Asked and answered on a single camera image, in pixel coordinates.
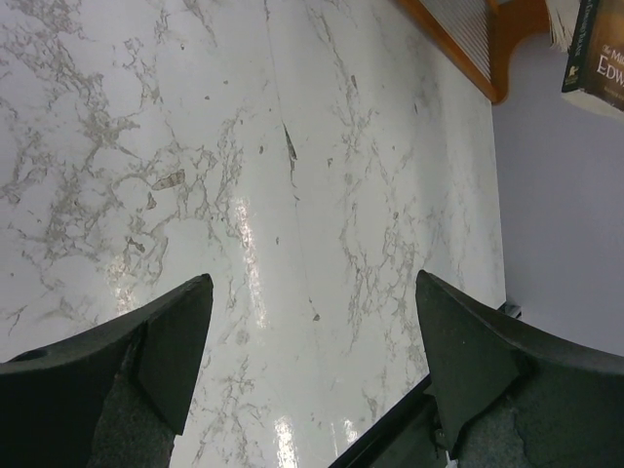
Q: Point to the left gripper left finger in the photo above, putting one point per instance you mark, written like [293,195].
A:
[116,395]

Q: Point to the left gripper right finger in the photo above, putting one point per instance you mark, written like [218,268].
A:
[511,395]

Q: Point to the dark orange glossy book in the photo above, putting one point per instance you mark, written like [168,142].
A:
[591,33]

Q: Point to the orange wooden tiered rack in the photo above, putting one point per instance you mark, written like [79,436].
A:
[480,36]

